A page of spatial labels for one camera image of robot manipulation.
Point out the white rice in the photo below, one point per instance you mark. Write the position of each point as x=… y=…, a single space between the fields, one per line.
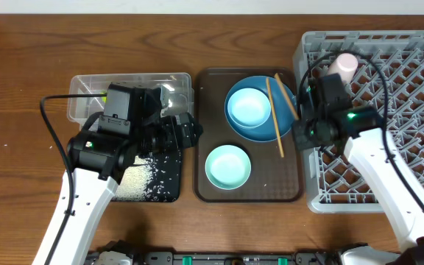
x=134 y=182

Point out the brown serving tray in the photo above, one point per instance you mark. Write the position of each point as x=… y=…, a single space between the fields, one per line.
x=274 y=171

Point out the wooden chopstick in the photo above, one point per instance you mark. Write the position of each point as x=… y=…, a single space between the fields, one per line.
x=286 y=97
x=274 y=117

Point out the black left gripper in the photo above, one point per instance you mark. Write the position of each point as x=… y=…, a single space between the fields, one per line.
x=165 y=128

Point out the light blue bowl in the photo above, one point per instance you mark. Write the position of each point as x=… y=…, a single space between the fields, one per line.
x=248 y=108

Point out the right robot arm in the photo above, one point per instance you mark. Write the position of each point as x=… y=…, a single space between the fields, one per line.
x=361 y=136

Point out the green yellow snack wrapper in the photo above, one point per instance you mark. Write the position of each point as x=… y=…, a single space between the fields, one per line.
x=104 y=98

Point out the grey dishwasher rack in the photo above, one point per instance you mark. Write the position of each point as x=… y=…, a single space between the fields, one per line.
x=332 y=184

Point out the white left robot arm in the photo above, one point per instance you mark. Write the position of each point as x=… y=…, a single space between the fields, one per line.
x=130 y=126

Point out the clear plastic waste bin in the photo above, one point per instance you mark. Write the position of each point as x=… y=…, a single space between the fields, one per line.
x=79 y=109

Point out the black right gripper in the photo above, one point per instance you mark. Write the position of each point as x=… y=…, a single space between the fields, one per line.
x=303 y=140

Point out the black food waste tray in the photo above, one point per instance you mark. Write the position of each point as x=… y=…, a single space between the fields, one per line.
x=168 y=176

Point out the mint green small bowl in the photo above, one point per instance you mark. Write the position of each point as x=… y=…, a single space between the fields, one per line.
x=228 y=167

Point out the pink plastic cup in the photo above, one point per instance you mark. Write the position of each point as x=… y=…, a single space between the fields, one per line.
x=345 y=65

